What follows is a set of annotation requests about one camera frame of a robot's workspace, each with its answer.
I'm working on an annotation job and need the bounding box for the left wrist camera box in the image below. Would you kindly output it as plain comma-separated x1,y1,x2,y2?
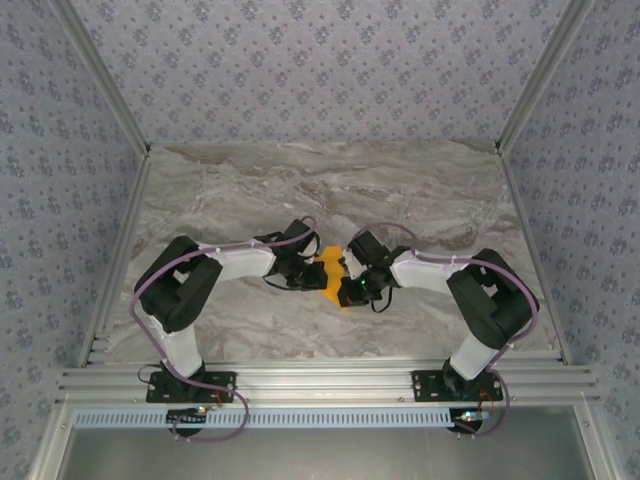
283,218,321,250

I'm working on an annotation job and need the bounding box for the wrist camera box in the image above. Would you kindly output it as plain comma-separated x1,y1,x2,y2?
346,227,387,281
283,218,321,250

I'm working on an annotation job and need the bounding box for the black base plate left arm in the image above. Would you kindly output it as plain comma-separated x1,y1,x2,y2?
145,370,237,404

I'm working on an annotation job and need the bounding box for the orange square paper sheet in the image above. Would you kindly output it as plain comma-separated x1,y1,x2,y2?
319,244,351,304

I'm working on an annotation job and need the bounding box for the black base plate right arm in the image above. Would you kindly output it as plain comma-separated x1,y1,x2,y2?
409,368,505,404

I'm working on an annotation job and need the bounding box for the aluminium mounting rail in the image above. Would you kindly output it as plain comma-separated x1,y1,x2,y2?
54,357,601,406

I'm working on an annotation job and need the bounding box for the aluminium frame post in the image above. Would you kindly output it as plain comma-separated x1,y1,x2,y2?
494,0,599,155
49,0,152,157

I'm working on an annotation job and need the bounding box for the slotted pale cable duct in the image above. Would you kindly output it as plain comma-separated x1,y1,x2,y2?
73,407,454,430

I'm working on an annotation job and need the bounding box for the aluminium table side rail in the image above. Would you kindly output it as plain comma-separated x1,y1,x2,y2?
497,149,574,365
77,152,154,369

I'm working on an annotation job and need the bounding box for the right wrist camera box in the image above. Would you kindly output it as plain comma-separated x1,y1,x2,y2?
346,227,387,281

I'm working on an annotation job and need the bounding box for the grey metal panel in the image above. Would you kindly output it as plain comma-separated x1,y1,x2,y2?
29,403,619,480

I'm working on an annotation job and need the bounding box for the small black circuit board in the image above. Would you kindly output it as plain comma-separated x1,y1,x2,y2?
448,408,494,441
166,406,209,441

